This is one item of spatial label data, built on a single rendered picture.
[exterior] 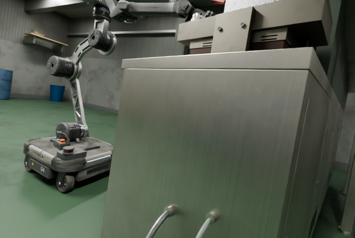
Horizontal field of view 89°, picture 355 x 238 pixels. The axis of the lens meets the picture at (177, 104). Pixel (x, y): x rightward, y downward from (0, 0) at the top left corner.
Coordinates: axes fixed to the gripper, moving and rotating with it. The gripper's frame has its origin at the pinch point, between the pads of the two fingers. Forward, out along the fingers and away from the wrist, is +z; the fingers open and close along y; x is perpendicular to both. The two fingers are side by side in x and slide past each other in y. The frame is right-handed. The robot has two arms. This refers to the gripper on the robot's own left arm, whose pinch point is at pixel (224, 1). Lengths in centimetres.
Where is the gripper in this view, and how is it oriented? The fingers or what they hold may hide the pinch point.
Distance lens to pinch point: 94.4
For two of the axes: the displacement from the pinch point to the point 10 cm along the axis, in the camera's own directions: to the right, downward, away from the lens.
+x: 5.7, -6.8, -4.7
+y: -6.8, -0.6, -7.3
